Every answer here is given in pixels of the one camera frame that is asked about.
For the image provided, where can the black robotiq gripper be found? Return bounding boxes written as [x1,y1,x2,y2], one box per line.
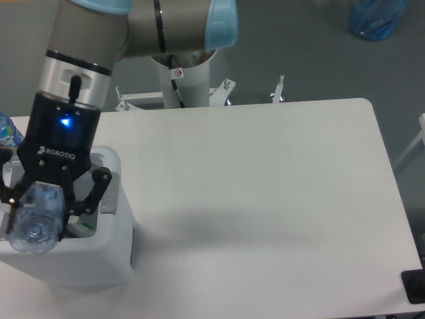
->
[1,92,112,241]

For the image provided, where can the white paper carton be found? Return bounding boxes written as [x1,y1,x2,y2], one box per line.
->
[66,215,96,238]

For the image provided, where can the blue labelled bottle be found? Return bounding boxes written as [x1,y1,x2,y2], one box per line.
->
[1,112,24,147]

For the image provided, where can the blue plastic bag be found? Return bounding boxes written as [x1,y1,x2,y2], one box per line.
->
[347,0,410,41]

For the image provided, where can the clear plastic water bottle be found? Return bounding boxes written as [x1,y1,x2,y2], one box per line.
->
[9,183,64,255]

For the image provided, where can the white plastic trash can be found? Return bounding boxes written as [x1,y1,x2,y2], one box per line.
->
[1,146,136,286]

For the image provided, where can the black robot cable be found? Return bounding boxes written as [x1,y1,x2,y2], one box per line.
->
[168,54,186,109]

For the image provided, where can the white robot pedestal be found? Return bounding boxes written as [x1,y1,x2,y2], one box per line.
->
[114,48,286,112]

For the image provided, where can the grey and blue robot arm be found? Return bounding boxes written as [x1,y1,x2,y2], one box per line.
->
[1,1,238,241]

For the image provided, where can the black device at table edge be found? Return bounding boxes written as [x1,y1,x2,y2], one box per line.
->
[401,269,424,304]

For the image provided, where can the white frame at right edge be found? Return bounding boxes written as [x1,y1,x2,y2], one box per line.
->
[393,114,424,175]

